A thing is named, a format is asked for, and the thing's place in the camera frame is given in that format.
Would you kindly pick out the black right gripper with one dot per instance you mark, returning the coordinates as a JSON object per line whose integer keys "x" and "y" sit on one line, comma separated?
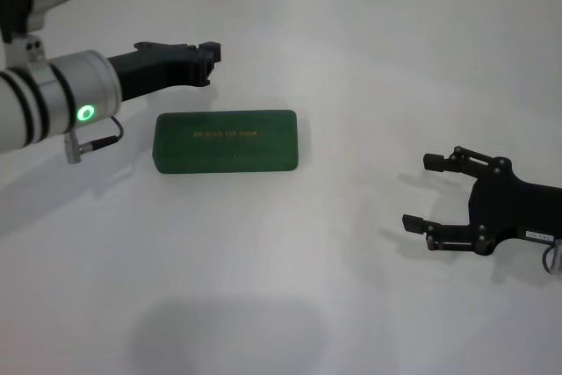
{"x": 513, "y": 208}

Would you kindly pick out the green glasses case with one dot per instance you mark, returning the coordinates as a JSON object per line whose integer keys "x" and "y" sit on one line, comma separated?
{"x": 226, "y": 142}

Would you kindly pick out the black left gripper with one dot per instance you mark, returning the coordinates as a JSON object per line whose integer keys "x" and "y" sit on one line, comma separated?
{"x": 149, "y": 69}

